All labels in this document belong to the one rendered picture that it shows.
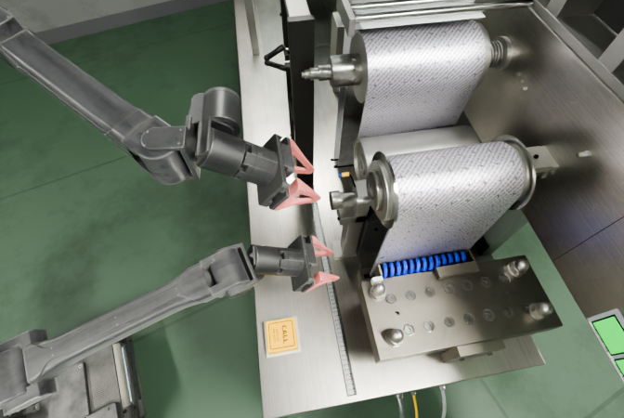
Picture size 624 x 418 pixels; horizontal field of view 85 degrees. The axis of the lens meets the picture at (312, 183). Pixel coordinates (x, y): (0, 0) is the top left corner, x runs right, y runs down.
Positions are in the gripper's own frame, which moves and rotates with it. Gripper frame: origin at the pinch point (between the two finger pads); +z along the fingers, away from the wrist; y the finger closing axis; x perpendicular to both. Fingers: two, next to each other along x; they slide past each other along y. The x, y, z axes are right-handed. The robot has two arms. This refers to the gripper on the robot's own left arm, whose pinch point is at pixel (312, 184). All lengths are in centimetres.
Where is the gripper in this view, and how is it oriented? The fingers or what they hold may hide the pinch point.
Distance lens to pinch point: 57.8
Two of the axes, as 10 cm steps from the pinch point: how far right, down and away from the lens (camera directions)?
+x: 6.3, -5.2, -5.7
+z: 7.6, 2.6, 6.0
